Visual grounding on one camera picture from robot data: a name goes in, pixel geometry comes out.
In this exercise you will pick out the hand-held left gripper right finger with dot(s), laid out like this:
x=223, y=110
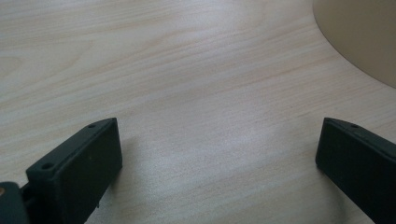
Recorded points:
x=358, y=168

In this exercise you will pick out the round beige plate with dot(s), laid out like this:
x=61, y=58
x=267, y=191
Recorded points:
x=364, y=34

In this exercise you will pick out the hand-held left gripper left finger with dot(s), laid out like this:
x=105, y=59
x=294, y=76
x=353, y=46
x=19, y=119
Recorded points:
x=77, y=174

